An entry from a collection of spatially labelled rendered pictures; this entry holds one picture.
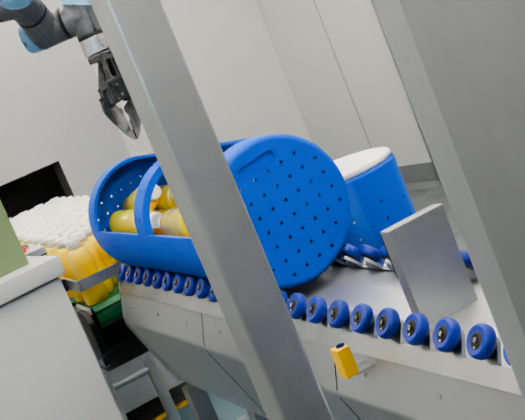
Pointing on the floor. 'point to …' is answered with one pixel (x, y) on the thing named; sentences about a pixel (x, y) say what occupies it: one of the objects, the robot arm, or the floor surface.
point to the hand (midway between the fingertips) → (133, 134)
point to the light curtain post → (212, 207)
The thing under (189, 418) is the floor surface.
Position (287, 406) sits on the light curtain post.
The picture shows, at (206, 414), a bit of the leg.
